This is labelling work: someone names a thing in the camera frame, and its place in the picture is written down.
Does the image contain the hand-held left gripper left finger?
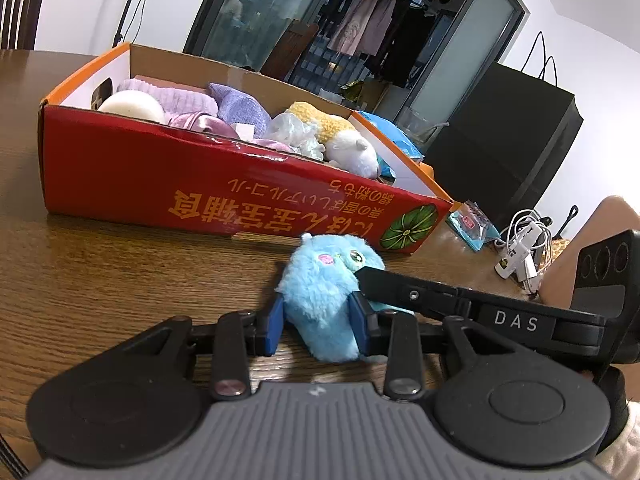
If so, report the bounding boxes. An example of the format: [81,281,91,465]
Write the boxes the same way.
[120,297,287,401]

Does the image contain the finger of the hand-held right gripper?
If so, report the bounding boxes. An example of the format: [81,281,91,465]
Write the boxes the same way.
[355,266,483,322]

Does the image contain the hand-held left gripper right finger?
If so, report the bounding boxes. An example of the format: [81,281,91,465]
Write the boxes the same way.
[348,291,496,401]

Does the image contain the blue plush toy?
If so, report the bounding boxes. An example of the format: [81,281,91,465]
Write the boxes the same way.
[276,232,416,363]

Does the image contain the red cardboard box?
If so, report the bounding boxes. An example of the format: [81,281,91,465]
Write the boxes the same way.
[37,42,455,255]

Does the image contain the lavender fuzzy cloth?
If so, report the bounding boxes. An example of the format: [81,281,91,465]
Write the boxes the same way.
[116,76,218,117]

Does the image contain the tan cardboard box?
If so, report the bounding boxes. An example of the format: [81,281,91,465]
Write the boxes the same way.
[537,195,640,306]

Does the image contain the small blue snack packet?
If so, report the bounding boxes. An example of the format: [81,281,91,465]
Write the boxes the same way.
[447,200,502,252]

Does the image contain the white and yellow alpaca plush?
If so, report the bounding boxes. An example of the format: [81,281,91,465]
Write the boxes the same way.
[285,101,381,178]

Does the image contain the blue wet wipes pack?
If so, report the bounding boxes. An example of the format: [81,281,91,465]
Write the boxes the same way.
[357,110,426,161]

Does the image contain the clear plastic cup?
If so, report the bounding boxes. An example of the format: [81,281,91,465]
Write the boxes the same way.
[397,105,448,143]

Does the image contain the black paper bag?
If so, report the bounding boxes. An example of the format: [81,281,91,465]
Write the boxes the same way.
[425,31,584,216]

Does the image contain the small brown cardboard box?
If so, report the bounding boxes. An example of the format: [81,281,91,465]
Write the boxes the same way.
[342,80,391,113]

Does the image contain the pink satin scrunchie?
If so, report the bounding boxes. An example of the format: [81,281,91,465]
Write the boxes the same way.
[165,111,238,138]

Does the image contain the purple knitted cloth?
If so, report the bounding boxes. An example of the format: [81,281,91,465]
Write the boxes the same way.
[207,82,273,138]

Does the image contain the dark wooden chair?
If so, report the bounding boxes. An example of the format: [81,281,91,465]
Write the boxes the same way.
[260,21,320,83]
[0,0,53,51]

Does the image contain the hanging pale pink garments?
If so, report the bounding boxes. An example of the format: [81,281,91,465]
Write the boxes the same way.
[327,0,401,56]

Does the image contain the black-framed sliding glass door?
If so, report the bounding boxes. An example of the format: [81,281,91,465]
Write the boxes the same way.
[182,0,530,126]

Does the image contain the white charger with cables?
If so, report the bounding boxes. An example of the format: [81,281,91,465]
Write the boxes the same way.
[494,209,553,293]

